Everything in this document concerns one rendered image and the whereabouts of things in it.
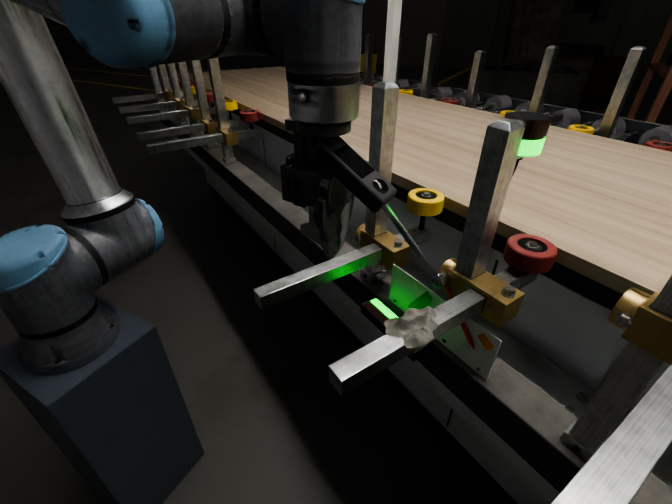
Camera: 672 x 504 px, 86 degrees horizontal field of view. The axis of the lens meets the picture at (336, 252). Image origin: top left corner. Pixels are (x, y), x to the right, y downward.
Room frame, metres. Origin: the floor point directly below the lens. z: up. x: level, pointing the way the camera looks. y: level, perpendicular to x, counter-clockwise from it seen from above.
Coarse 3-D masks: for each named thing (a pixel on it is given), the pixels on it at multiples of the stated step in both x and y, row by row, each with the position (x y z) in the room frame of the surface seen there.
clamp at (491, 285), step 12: (444, 264) 0.52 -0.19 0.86; (456, 276) 0.49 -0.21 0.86; (480, 276) 0.48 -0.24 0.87; (492, 276) 0.48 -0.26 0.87; (456, 288) 0.48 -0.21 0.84; (468, 288) 0.46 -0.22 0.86; (480, 288) 0.45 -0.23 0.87; (492, 288) 0.45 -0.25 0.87; (492, 300) 0.43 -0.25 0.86; (504, 300) 0.42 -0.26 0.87; (516, 300) 0.42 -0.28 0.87; (480, 312) 0.44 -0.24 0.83; (492, 312) 0.42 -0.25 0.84; (504, 312) 0.41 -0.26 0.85; (516, 312) 0.43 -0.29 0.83
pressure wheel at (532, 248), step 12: (516, 240) 0.54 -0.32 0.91; (528, 240) 0.54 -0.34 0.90; (540, 240) 0.54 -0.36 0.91; (504, 252) 0.53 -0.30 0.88; (516, 252) 0.50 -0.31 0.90; (528, 252) 0.50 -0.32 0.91; (540, 252) 0.50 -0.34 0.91; (552, 252) 0.50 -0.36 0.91; (516, 264) 0.50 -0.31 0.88; (528, 264) 0.49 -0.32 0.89; (540, 264) 0.48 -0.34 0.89; (552, 264) 0.49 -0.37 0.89
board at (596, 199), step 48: (240, 96) 1.92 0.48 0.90; (432, 144) 1.12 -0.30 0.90; (480, 144) 1.12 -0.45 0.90; (576, 144) 1.12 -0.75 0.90; (624, 144) 1.12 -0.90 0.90; (528, 192) 0.76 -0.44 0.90; (576, 192) 0.76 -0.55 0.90; (624, 192) 0.76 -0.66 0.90; (576, 240) 0.55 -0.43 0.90; (624, 240) 0.55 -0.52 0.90; (624, 288) 0.43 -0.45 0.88
